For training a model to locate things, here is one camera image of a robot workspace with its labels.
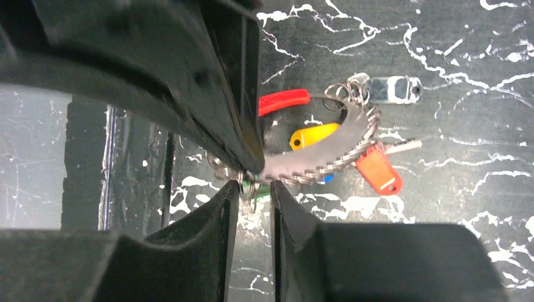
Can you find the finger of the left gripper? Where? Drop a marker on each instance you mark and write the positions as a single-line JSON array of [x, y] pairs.
[[198, 107], [165, 38]]

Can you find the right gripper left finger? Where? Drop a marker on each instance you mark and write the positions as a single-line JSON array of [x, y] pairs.
[[189, 260]]

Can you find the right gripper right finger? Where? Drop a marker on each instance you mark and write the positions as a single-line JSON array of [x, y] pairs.
[[319, 261]]

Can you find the keyring with coloured tags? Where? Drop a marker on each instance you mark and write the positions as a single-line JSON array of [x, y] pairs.
[[320, 152]]

